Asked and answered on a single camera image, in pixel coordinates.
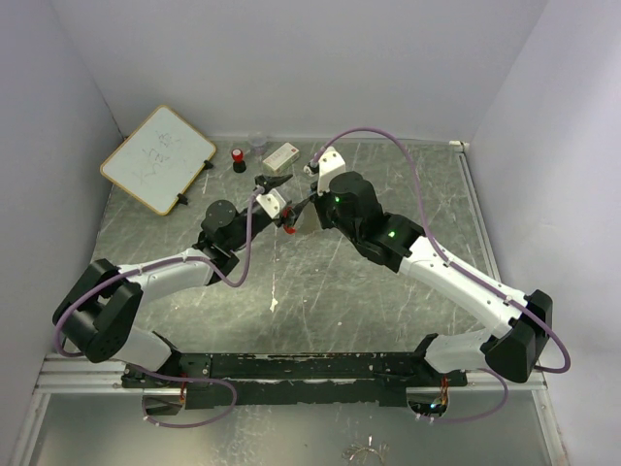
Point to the red black stamp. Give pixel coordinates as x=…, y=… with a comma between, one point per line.
x=238, y=158

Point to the black base bar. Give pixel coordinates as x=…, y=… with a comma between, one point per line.
x=315, y=378

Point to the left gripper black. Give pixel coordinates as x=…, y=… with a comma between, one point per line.
x=272, y=182

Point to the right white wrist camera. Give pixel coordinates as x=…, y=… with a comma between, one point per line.
x=330, y=164

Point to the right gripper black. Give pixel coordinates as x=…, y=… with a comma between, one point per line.
x=318, y=201

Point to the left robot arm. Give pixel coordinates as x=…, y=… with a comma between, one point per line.
x=98, y=314

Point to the yellow framed whiteboard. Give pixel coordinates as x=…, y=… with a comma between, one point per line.
x=159, y=161

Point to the clear jar of paperclips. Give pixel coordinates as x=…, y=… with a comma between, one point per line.
x=258, y=143

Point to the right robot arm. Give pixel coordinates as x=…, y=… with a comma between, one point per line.
x=515, y=324

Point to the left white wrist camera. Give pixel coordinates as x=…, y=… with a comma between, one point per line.
x=273, y=203

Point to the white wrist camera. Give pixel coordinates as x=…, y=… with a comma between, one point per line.
x=273, y=203
x=330, y=164

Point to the white green staple box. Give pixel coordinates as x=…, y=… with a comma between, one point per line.
x=281, y=158

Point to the aluminium rail frame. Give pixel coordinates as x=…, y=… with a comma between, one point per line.
x=427, y=404

